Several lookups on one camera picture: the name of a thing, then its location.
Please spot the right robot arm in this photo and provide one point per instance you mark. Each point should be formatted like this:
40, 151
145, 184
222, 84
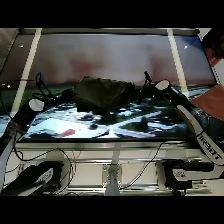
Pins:
200, 128

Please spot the black garment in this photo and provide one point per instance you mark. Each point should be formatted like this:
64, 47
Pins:
101, 93

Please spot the silver frame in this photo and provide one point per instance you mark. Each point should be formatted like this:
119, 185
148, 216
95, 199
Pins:
113, 166

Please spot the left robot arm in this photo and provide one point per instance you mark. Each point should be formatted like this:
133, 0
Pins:
20, 116

